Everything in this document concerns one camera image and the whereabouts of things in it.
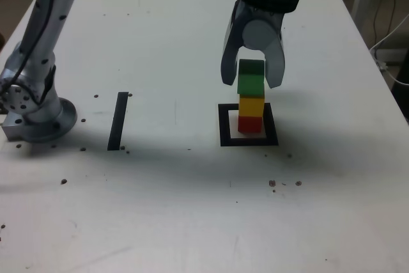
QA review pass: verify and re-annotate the green cube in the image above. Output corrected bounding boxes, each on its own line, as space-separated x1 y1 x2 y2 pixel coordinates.
236 59 266 97

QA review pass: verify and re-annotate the black tape strip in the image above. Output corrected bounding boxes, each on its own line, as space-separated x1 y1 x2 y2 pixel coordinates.
107 91 129 152

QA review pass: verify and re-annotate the yellow cube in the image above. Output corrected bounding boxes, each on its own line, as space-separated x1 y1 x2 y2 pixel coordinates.
238 95 265 118

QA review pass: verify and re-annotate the black tape square outline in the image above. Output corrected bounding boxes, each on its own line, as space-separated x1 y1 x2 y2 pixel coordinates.
218 102 279 147

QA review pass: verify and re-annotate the red cube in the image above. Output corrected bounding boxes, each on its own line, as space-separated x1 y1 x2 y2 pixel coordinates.
237 115 263 134

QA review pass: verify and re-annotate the white cable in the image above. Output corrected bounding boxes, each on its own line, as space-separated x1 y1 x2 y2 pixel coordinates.
369 13 409 86

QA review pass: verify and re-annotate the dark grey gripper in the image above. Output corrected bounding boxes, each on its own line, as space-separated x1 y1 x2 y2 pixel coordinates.
219 0 286 90

